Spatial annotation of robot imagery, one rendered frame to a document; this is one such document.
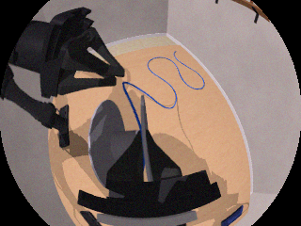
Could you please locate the grey disc with black centre hole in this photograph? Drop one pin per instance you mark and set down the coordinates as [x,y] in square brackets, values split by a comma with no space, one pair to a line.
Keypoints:
[107,139]

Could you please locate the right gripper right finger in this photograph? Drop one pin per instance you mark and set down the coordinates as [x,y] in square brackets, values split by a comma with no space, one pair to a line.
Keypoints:
[161,165]

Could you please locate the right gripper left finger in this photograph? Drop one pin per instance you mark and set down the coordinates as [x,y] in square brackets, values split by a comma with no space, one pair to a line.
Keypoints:
[125,167]

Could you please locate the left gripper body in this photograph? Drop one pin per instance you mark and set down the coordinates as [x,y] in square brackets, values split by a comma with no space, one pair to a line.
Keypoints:
[42,56]

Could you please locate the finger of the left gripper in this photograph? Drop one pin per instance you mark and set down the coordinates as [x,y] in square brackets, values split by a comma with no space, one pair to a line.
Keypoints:
[69,83]
[78,58]

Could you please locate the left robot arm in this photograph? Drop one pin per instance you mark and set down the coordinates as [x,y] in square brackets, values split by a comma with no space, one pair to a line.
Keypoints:
[42,112]

